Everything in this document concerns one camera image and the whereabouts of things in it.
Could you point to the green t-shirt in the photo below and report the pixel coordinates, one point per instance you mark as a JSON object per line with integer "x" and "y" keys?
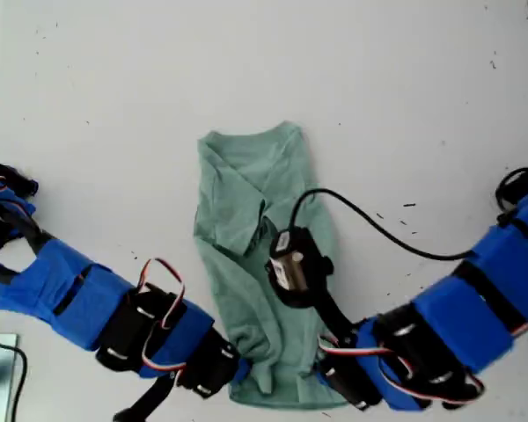
{"x": 246, "y": 176}

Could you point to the black camera stalk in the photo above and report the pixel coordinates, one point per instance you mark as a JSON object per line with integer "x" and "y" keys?
{"x": 149, "y": 395}
{"x": 334, "y": 321}

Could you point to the silver black camera box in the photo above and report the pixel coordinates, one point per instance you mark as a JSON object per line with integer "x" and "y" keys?
{"x": 299, "y": 264}

